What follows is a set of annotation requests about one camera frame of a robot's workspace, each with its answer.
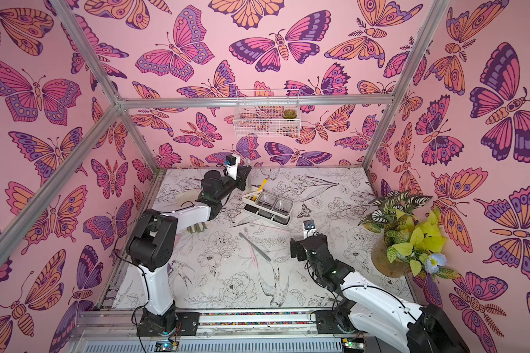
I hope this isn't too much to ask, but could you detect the cream toothbrush holder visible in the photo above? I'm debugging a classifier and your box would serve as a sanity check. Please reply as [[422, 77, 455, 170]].
[[241, 190, 294, 226]]

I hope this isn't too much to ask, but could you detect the pink toothbrush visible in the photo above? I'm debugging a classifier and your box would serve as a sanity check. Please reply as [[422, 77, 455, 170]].
[[244, 227, 259, 269], [251, 223, 290, 233]]

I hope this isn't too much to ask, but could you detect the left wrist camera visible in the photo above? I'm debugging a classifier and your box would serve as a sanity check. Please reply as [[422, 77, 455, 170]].
[[224, 154, 241, 181]]

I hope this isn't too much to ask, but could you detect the yellow toothbrush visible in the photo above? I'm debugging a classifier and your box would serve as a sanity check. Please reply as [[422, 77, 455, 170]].
[[251, 179, 267, 202]]

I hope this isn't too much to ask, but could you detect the grey toothbrush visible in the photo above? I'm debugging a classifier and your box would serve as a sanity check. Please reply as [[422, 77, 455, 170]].
[[238, 232, 271, 262]]

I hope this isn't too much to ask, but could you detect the small succulent plant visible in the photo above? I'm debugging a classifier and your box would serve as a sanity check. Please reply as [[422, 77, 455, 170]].
[[283, 109, 297, 120]]

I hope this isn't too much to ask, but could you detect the white wire basket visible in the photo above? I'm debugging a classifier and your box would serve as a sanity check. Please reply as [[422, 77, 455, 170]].
[[231, 88, 302, 138]]

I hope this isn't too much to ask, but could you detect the artificial leafy potted plant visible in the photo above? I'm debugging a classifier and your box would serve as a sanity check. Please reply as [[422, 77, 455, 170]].
[[359, 191, 460, 279]]

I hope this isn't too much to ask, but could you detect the beige green-fingered glove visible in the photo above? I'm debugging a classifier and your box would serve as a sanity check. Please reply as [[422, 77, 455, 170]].
[[174, 189, 211, 233]]

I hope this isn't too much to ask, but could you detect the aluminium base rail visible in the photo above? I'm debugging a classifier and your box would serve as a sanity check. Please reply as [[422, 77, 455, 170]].
[[66, 308, 396, 352]]

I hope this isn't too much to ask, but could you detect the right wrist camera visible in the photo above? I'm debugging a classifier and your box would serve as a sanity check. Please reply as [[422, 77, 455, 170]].
[[303, 219, 317, 239]]

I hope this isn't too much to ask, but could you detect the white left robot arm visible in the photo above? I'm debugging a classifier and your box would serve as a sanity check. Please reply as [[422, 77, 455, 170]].
[[126, 166, 252, 336]]

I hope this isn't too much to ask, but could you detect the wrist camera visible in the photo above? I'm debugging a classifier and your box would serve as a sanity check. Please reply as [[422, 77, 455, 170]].
[[303, 219, 317, 239], [224, 154, 241, 181]]

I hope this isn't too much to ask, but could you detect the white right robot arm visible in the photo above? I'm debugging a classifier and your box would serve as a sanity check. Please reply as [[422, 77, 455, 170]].
[[290, 232, 470, 352]]

